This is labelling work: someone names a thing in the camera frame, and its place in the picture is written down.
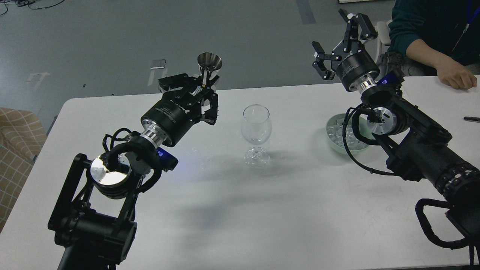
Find white office chair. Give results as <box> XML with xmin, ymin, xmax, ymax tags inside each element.
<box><xmin>374</xmin><ymin>20</ymin><xmax>392</xmax><ymax>74</ymax></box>

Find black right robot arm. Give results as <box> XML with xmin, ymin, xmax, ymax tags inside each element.
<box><xmin>312</xmin><ymin>9</ymin><xmax>480</xmax><ymax>270</ymax></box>

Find black pen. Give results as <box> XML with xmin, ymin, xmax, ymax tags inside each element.
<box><xmin>463</xmin><ymin>116</ymin><xmax>480</xmax><ymax>123</ymax></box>

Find black floor cables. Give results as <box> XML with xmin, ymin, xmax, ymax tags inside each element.
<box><xmin>0</xmin><ymin>0</ymin><xmax>65</xmax><ymax>15</ymax></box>

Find person in teal sweater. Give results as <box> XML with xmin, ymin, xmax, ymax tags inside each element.
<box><xmin>385</xmin><ymin>0</ymin><xmax>480</xmax><ymax>76</ymax></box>

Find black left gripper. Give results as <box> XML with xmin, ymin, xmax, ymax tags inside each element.
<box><xmin>141</xmin><ymin>73</ymin><xmax>218</xmax><ymax>147</ymax></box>

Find green bowl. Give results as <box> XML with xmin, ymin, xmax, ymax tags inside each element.
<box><xmin>325</xmin><ymin>113</ymin><xmax>370</xmax><ymax>155</ymax></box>

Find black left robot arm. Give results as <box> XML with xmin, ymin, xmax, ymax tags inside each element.
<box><xmin>48</xmin><ymin>69</ymin><xmax>219</xmax><ymax>270</ymax></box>

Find person's bare hand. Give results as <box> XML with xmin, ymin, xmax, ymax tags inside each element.
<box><xmin>435</xmin><ymin>58</ymin><xmax>478</xmax><ymax>90</ymax></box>

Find clear ice cubes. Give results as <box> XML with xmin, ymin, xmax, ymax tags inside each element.
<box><xmin>326</xmin><ymin>116</ymin><xmax>366</xmax><ymax>150</ymax></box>

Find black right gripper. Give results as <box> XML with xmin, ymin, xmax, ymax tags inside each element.
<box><xmin>312</xmin><ymin>9</ymin><xmax>380</xmax><ymax>92</ymax></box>

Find beige checked cushion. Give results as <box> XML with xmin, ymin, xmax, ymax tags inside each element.
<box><xmin>0</xmin><ymin>108</ymin><xmax>47</xmax><ymax>230</ymax></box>

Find clear wine glass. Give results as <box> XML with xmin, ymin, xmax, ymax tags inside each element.
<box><xmin>241</xmin><ymin>104</ymin><xmax>272</xmax><ymax>168</ymax></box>

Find steel cocktail jigger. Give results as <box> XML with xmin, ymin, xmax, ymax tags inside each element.
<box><xmin>194</xmin><ymin>52</ymin><xmax>223</xmax><ymax>95</ymax></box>

